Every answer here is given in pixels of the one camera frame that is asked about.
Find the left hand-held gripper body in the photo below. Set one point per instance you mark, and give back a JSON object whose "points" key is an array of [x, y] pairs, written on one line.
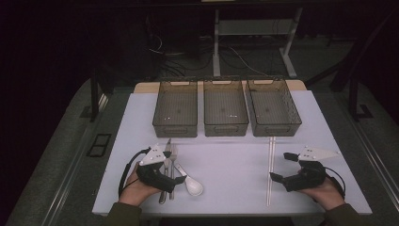
{"points": [[153, 177]]}

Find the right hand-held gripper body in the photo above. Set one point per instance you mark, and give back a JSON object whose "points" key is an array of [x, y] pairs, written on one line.
{"points": [[309, 177]]}

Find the translucent grey plastic bin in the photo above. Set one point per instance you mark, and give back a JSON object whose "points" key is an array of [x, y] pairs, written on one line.
{"points": [[273, 106], [175, 106], [225, 106]]}

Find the person's left hand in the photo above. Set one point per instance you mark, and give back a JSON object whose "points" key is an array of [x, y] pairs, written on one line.
{"points": [[135, 191]]}

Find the person's right hand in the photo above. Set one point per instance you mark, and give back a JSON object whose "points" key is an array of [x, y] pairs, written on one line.
{"points": [[326, 194]]}

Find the metal fork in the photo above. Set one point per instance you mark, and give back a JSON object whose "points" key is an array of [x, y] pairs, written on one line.
{"points": [[173, 152]]}

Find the metal table knife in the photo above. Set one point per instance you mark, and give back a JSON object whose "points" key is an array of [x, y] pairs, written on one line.
{"points": [[168, 146]]}

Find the metal spoon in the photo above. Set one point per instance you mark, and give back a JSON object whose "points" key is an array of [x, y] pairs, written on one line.
{"points": [[194, 187]]}

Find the black metal stand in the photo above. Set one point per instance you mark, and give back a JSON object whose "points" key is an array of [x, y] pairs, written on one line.
{"points": [[354, 100]]}

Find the black floor frame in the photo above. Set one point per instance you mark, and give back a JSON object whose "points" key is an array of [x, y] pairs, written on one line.
{"points": [[94, 150]]}

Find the white metal desk frame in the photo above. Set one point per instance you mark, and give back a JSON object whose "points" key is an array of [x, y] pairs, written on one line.
{"points": [[216, 47]]}

